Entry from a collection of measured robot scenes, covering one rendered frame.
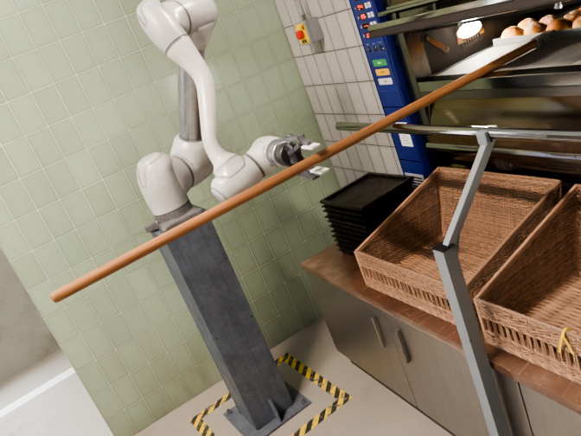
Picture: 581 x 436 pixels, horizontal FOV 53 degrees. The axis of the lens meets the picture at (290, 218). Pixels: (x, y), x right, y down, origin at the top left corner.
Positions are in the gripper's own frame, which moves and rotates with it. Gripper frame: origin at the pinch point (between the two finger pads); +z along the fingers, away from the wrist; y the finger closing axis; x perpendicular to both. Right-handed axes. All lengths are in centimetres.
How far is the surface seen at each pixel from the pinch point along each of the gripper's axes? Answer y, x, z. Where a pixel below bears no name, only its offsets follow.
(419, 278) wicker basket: 46.6, -14.7, 9.4
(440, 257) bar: 25.9, -4.6, 38.7
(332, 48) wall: -17, -64, -83
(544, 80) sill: 3, -65, 25
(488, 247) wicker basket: 60, -53, -4
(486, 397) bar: 70, -5, 40
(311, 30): -27, -59, -87
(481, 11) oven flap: -22, -50, 23
